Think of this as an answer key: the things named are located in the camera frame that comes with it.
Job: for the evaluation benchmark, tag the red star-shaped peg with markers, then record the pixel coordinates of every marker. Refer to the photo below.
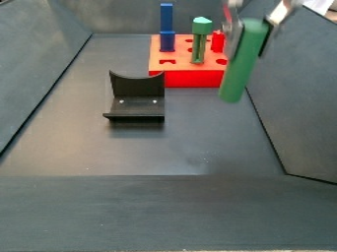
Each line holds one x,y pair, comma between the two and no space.
217,41

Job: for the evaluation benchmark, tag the red peg board block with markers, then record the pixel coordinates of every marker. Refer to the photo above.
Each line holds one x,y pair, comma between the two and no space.
182,74

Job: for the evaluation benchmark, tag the gripper finger with red mount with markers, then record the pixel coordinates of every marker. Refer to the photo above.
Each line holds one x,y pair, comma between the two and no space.
283,11

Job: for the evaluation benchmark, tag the black curved holder bracket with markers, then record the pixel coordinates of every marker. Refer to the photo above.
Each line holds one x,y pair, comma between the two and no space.
138,98

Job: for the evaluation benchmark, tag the blue rectangular peg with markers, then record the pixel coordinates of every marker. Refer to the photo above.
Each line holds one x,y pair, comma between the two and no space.
166,33

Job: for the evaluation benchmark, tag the green house-shaped peg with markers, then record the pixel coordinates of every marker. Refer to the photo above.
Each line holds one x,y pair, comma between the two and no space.
201,30

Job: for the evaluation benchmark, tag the green round cylinder peg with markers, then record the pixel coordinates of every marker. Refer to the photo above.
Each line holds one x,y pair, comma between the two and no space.
241,64

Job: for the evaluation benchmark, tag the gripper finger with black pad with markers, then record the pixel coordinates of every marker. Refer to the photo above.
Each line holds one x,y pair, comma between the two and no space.
232,26

